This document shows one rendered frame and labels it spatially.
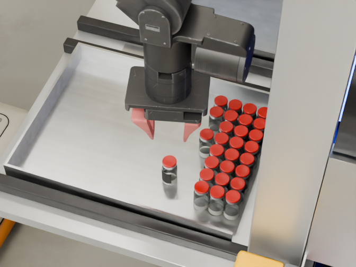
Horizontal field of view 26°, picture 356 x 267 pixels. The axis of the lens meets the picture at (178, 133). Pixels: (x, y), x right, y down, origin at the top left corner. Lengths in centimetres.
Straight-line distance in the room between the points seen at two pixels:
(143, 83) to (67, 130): 26
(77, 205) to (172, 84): 26
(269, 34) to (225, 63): 47
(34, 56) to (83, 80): 130
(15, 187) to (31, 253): 100
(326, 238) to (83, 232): 37
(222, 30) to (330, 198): 22
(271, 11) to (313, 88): 69
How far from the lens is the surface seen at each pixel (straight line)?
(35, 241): 212
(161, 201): 110
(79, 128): 119
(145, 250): 106
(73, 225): 109
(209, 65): 87
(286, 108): 71
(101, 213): 107
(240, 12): 136
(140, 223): 106
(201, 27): 86
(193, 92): 95
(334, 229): 85
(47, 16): 267
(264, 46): 130
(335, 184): 78
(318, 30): 63
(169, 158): 109
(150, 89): 93
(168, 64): 89
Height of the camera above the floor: 180
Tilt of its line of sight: 52 degrees down
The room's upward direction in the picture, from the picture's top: straight up
